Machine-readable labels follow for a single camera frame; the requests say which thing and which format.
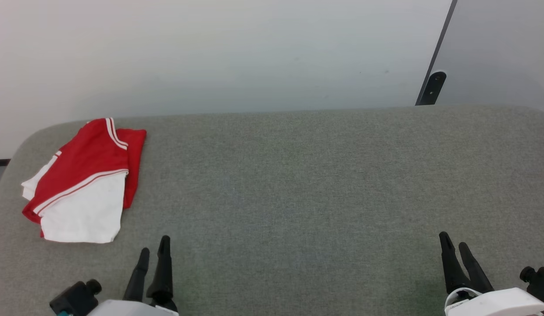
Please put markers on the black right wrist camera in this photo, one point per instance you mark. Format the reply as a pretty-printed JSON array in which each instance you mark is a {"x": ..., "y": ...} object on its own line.
[{"x": 542, "y": 281}]

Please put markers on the red and white jersey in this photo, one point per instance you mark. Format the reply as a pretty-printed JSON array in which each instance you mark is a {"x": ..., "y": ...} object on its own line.
[{"x": 83, "y": 175}]

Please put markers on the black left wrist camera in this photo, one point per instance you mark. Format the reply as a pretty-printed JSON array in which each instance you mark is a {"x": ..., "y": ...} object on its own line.
[{"x": 74, "y": 300}]

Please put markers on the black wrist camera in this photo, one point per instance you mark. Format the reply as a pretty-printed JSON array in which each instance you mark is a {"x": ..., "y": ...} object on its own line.
[
  {"x": 74, "y": 300},
  {"x": 542, "y": 281}
]

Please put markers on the black metal wall bracket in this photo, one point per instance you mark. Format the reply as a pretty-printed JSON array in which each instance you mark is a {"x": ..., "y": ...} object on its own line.
[{"x": 432, "y": 87}]

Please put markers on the black baseboard strip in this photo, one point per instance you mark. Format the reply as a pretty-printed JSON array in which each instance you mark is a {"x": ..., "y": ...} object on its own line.
[{"x": 0, "y": 163}]

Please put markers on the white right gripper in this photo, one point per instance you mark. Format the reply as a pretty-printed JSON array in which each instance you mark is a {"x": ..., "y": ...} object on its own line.
[{"x": 500, "y": 305}]

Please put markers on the grey fabric sofa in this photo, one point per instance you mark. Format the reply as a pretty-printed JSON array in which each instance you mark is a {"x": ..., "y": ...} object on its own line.
[{"x": 298, "y": 197}]

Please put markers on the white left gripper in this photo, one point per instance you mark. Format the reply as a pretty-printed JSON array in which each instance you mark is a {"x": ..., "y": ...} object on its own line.
[{"x": 131, "y": 309}]

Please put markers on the dark door frame strip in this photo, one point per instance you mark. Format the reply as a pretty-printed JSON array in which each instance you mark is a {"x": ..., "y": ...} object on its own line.
[{"x": 443, "y": 35}]

